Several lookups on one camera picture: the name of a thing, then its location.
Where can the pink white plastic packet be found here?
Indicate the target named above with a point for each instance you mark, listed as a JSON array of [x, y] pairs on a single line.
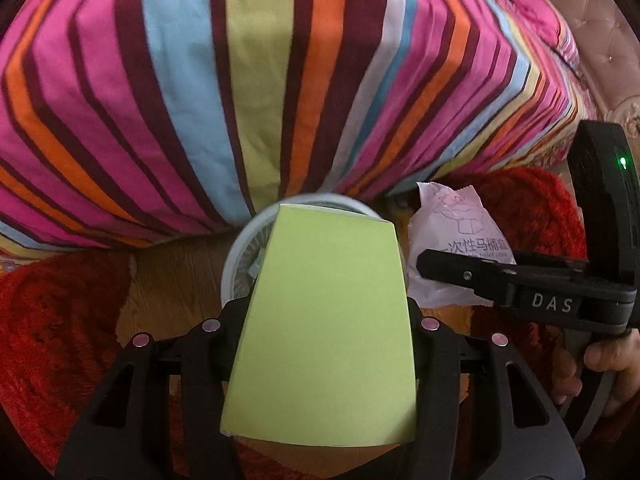
[[455, 222]]

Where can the person right hand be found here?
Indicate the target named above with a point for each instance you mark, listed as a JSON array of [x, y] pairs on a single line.
[[620, 356]]

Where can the beige tufted headboard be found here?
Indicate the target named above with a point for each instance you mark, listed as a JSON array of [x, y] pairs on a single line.
[[609, 56]]

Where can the white mesh waste basket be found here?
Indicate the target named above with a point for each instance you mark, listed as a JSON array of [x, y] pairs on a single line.
[[300, 244]]

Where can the striped colourful bed sheet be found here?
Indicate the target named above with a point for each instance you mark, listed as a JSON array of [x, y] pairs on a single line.
[[128, 123]]

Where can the red fluffy rug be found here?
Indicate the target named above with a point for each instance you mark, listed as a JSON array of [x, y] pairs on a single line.
[[63, 319]]

